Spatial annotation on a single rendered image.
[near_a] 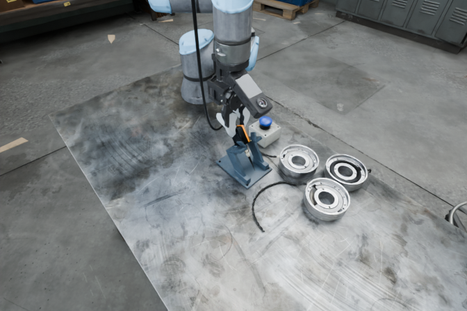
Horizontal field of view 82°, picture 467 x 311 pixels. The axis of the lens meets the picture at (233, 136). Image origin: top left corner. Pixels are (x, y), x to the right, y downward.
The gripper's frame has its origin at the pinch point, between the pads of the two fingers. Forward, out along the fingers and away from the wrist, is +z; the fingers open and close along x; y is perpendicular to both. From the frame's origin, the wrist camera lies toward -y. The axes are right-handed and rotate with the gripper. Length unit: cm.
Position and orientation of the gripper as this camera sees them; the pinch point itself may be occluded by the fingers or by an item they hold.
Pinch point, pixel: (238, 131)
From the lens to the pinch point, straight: 70.5
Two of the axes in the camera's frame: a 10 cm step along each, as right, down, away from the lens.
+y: -6.8, -5.0, 5.3
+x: -7.3, 4.7, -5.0
